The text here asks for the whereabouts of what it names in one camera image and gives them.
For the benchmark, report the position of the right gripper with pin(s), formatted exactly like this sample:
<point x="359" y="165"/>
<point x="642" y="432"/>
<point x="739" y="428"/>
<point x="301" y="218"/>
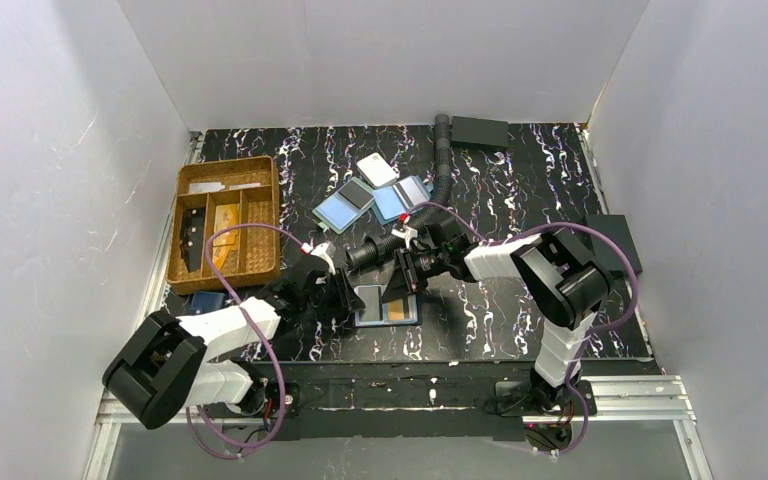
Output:
<point x="408" y="270"/>

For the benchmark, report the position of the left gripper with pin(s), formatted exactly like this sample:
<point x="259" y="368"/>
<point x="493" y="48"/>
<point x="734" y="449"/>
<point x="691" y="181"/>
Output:
<point x="336" y="288"/>

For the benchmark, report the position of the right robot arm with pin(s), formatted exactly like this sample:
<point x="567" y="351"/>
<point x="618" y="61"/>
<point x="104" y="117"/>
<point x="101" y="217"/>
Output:
<point x="564" y="279"/>

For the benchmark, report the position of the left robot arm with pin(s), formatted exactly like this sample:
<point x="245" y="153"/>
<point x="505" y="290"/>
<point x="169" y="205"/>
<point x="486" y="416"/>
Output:
<point x="171" y="363"/>

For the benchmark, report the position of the gold card in holder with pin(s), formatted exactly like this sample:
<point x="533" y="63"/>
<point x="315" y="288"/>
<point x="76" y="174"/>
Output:
<point x="400" y="311"/>

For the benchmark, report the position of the blue card holder open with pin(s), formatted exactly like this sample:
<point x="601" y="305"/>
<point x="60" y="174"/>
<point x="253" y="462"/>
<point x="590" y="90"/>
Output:
<point x="391" y="201"/>

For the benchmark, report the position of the green card holder open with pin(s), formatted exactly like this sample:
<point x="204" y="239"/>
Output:
<point x="340" y="210"/>

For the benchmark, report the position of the white card case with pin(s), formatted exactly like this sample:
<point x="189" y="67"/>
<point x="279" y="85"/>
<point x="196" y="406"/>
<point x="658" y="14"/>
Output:
<point x="376" y="171"/>

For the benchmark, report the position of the gold cards in tray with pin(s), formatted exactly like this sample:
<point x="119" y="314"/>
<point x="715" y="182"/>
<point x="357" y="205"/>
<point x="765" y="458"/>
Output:
<point x="225" y="250"/>

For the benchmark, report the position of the black card in tray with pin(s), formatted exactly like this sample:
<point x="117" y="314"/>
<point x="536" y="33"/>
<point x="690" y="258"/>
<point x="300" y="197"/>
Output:
<point x="191" y="238"/>

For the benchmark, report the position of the white card in tray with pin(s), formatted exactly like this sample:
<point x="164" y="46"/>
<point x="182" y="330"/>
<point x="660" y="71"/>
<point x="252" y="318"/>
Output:
<point x="217" y="186"/>

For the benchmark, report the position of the woven wicker tray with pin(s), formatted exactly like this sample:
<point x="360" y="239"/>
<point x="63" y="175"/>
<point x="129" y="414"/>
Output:
<point x="260" y="245"/>

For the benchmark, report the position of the black box at back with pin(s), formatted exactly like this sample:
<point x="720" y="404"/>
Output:
<point x="476" y="133"/>

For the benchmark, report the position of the black box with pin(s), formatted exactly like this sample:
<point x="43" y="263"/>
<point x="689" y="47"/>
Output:
<point x="476" y="133"/>
<point x="615" y="228"/>

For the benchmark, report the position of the black box at right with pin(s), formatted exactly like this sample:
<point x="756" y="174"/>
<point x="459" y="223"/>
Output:
<point x="615" y="228"/>

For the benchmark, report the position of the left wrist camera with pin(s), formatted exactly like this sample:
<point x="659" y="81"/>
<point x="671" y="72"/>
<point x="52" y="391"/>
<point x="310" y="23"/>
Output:
<point x="325" y="251"/>

